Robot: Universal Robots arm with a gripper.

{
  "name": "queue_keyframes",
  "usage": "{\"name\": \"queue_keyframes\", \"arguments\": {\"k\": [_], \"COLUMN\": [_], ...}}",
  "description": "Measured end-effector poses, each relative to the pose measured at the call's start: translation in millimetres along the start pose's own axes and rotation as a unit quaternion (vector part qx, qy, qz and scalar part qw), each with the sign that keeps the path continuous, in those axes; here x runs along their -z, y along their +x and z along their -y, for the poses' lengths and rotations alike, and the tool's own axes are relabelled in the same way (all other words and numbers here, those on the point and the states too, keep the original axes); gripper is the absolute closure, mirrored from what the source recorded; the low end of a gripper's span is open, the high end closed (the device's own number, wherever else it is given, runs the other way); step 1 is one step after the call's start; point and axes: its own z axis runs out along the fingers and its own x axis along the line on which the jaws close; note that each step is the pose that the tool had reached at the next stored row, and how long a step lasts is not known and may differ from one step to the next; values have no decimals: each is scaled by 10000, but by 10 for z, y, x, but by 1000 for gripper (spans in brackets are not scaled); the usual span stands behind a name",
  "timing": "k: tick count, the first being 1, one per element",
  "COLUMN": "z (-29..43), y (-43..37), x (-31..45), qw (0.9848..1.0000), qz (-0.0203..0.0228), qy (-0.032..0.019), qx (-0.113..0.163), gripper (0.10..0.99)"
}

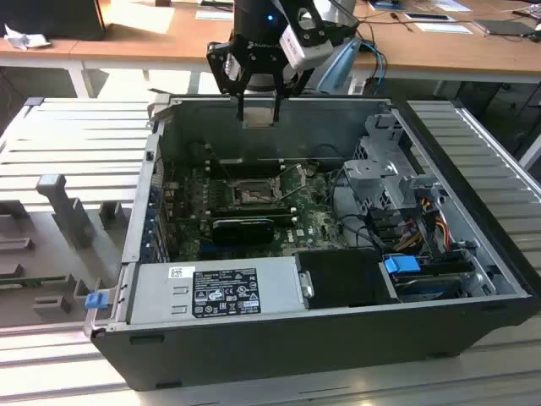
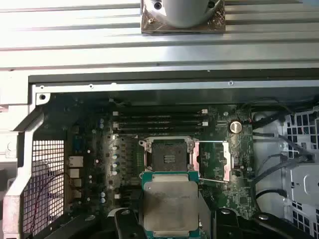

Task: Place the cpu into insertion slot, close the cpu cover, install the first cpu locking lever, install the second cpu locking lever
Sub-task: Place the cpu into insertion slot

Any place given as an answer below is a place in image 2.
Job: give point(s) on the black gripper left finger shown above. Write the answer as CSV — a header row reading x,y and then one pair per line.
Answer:
x,y
124,224

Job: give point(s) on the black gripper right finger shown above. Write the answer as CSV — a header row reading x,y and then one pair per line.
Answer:
x,y
226,224

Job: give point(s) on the silver topped green CPU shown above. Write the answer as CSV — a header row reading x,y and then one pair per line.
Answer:
x,y
169,199

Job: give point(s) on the metal socket cover frame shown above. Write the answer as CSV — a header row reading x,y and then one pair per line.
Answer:
x,y
228,161

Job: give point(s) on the CPU socket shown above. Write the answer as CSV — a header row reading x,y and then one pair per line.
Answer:
x,y
169,149

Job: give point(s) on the black RAM slot white clips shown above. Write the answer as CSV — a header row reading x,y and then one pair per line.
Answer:
x,y
159,112
159,123

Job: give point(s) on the green motherboard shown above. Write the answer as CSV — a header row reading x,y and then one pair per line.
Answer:
x,y
239,189

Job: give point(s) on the silver rear port block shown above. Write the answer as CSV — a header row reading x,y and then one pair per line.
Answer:
x,y
74,173
76,161

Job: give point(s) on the silver metal drive cage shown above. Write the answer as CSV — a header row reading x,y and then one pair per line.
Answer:
x,y
304,179

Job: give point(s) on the blue rear port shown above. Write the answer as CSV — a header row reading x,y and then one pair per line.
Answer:
x,y
79,144

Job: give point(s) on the silver coin battery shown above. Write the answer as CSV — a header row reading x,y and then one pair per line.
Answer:
x,y
235,127

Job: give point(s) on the black and silver PC case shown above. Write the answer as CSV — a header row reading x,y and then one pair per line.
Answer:
x,y
159,85

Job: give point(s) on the brown square base plate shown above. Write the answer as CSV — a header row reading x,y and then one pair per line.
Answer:
x,y
147,27

